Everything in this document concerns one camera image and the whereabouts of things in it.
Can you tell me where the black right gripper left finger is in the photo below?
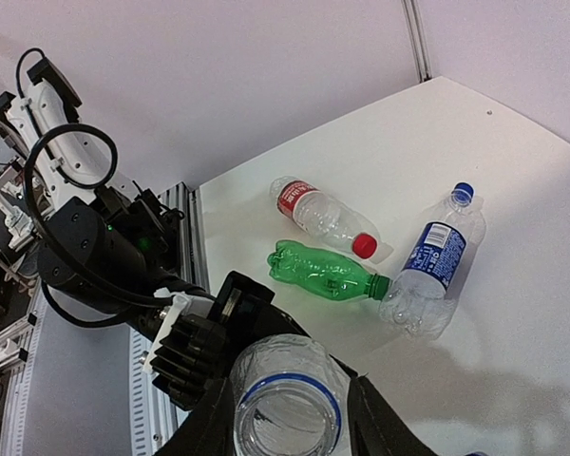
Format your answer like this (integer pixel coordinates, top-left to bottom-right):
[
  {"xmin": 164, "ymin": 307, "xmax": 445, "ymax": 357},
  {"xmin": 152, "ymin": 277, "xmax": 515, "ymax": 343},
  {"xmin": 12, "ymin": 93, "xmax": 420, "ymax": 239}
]
[{"xmin": 155, "ymin": 377, "xmax": 236, "ymax": 456}]

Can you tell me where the clear bottle red label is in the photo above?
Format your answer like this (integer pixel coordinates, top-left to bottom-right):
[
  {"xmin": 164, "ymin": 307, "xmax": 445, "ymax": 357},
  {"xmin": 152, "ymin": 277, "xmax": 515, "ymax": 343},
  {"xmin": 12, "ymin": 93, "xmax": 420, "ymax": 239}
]
[{"xmin": 270, "ymin": 176, "xmax": 393, "ymax": 264}]

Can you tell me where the green plastic bottle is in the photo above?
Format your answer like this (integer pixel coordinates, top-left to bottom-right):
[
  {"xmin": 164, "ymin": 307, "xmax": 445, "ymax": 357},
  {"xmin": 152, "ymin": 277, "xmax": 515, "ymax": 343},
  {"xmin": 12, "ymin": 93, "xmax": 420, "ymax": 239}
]
[{"xmin": 267, "ymin": 239, "xmax": 391, "ymax": 302}]

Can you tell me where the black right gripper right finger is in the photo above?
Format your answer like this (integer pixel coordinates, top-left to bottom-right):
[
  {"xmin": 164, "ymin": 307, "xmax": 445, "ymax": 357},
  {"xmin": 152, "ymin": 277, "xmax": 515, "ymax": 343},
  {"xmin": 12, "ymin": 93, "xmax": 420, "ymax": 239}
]
[{"xmin": 347, "ymin": 376, "xmax": 436, "ymax": 456}]

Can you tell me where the clear Pepsi bottle blue label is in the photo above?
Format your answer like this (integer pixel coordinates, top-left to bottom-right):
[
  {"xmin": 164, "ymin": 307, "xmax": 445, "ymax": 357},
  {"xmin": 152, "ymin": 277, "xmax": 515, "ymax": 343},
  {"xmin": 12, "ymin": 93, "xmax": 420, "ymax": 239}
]
[{"xmin": 230, "ymin": 334, "xmax": 350, "ymax": 455}]

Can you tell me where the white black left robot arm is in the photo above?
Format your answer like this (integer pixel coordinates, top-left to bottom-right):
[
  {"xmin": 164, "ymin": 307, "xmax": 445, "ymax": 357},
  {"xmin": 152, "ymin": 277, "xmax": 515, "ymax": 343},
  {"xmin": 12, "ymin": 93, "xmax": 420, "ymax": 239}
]
[{"xmin": 0, "ymin": 56, "xmax": 301, "ymax": 392}]

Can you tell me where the clear bottle small blue label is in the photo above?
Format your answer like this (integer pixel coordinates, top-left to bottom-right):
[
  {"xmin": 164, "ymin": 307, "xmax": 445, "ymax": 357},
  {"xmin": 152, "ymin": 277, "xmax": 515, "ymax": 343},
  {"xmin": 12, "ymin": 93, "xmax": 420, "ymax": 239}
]
[{"xmin": 379, "ymin": 182, "xmax": 486, "ymax": 339}]

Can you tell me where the aluminium front rail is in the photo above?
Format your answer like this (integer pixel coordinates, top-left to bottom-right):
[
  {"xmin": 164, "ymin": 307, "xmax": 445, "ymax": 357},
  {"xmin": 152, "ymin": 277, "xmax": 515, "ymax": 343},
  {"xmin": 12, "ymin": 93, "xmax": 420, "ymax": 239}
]
[{"xmin": 0, "ymin": 292, "xmax": 188, "ymax": 455}]

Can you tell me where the left aluminium corner post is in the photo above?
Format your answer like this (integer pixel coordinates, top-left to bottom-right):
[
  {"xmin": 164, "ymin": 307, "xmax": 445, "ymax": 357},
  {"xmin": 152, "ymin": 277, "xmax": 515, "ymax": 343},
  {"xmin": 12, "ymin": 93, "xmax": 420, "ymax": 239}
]
[{"xmin": 402, "ymin": 0, "xmax": 432, "ymax": 83}]

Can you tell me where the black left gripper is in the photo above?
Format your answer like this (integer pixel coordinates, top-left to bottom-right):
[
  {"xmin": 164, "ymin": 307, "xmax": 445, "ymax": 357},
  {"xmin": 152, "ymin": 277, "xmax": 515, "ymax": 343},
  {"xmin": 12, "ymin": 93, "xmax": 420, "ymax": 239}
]
[{"xmin": 208, "ymin": 270, "xmax": 362, "ymax": 381}]

